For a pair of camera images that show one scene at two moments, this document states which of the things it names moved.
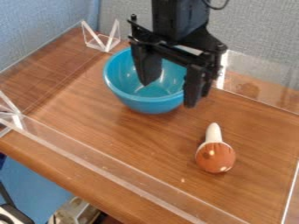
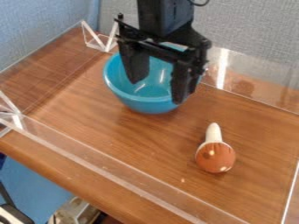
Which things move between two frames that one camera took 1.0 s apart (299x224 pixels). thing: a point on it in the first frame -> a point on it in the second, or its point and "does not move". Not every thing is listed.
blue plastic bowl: (162, 95) does not move
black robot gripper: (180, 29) -> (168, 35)
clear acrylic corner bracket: (100, 41) does not move
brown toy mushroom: (216, 155) does not move
